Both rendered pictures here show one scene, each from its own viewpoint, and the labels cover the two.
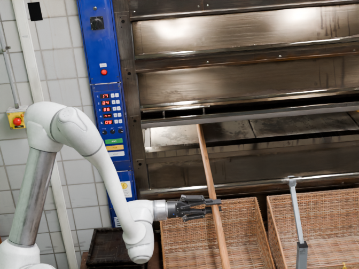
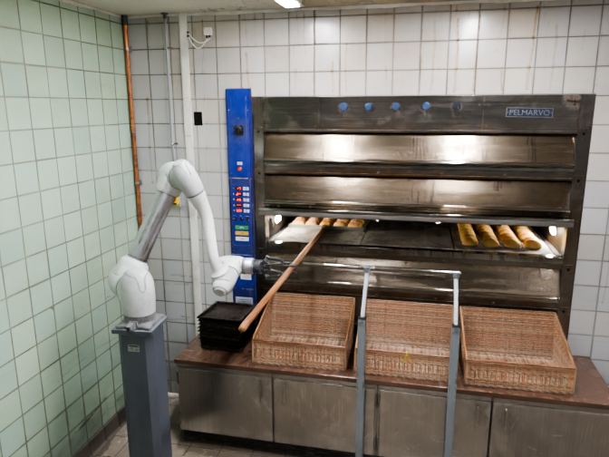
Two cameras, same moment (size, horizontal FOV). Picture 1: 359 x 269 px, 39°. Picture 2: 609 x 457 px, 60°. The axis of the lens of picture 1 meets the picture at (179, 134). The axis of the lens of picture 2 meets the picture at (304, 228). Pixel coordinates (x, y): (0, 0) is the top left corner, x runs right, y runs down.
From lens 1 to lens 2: 1.24 m
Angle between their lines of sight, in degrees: 19
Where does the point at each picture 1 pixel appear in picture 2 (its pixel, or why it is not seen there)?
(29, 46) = (189, 143)
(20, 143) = (174, 220)
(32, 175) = (152, 209)
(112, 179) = (207, 222)
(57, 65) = (208, 160)
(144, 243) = (224, 278)
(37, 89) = not seen: hidden behind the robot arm
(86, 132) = (189, 177)
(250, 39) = (353, 155)
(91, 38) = (233, 140)
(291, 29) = (387, 150)
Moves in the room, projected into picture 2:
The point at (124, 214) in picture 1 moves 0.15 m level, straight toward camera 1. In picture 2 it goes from (212, 250) to (204, 258)
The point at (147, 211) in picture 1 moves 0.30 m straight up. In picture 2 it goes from (236, 262) to (235, 208)
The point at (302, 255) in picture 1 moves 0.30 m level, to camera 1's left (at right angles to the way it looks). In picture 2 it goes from (361, 327) to (305, 323)
